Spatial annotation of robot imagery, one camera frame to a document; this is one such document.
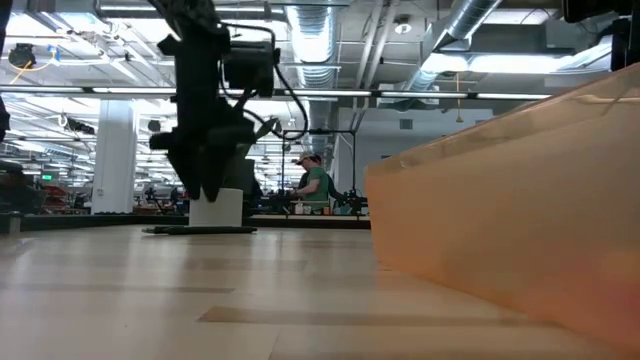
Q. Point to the black ceiling camera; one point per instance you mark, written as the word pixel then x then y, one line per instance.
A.
pixel 21 55

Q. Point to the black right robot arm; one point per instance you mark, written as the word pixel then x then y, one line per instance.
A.
pixel 590 7

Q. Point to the green snake plant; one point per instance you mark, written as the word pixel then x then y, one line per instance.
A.
pixel 245 170

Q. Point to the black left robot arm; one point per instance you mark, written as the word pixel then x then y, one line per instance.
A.
pixel 187 15

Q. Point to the person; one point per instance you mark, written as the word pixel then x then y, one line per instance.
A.
pixel 334 192
pixel 317 187

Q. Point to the black table frame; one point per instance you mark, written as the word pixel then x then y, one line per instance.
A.
pixel 100 221

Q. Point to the silver ventilation duct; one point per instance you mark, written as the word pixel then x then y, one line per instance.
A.
pixel 465 20
pixel 312 40

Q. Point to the dark red machinery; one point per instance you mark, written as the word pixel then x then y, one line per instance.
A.
pixel 25 195

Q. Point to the white plant pot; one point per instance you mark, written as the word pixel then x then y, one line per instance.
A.
pixel 230 210

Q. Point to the white building column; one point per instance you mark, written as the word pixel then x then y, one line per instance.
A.
pixel 112 150

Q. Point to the small black robot arm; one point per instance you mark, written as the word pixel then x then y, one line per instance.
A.
pixel 355 200

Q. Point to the black metal stand frame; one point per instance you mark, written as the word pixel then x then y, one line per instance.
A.
pixel 345 131

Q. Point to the orange translucent plastic tray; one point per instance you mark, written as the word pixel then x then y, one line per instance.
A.
pixel 525 225

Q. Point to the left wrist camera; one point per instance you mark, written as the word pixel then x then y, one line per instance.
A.
pixel 252 67

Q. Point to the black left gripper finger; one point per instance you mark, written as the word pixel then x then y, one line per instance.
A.
pixel 187 170
pixel 215 170

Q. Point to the long ceiling light bar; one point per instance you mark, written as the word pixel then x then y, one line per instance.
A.
pixel 350 93

